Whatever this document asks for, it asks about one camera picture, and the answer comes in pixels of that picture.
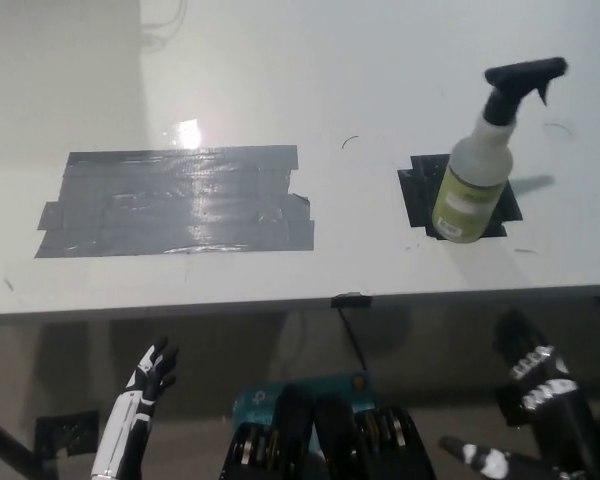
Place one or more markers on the spray bottle with black trigger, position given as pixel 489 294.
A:
pixel 472 185

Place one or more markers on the dark metal table leg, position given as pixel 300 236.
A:
pixel 5 445

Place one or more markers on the teal router box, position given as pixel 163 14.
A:
pixel 260 397

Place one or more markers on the grey duct tape patch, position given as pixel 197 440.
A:
pixel 180 202

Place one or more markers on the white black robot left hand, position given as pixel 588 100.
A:
pixel 127 425

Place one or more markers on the black tape square patch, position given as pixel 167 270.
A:
pixel 417 197

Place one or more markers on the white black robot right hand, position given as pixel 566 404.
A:
pixel 555 395

